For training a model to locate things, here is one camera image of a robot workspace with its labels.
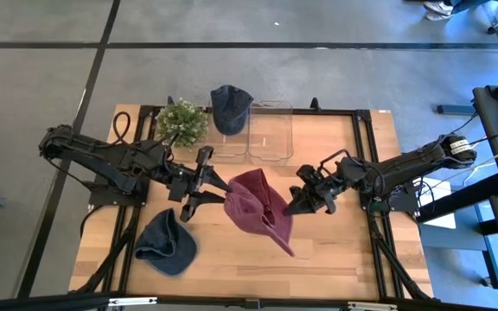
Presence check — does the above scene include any clear plastic bin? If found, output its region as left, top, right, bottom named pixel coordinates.
left=247, top=100, right=295, bottom=162
left=202, top=101, right=251, bottom=158

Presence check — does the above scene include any person's shoe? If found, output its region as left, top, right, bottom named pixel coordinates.
left=423, top=0, right=454, bottom=22

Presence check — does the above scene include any maroon red baseball cap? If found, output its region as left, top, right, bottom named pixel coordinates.
left=223, top=168, right=296, bottom=257

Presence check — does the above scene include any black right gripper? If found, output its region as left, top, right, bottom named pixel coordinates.
left=283, top=149, right=349, bottom=217

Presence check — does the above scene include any green potted plant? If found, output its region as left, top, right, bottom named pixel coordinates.
left=155, top=98, right=210, bottom=149

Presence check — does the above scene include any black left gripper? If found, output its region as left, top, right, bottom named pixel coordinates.
left=162, top=145, right=233, bottom=224

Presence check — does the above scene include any dark power strip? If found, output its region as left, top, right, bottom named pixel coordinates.
left=437, top=104, right=477, bottom=116

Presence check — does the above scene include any black metal beam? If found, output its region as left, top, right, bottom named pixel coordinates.
left=417, top=172, right=498, bottom=224

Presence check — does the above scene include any navy blue baseball cap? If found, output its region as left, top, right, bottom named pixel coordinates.
left=132, top=207, right=199, bottom=277
left=209, top=84, right=254, bottom=136

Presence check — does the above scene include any black metal table frame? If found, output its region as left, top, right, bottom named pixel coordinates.
left=0, top=95, right=498, bottom=311

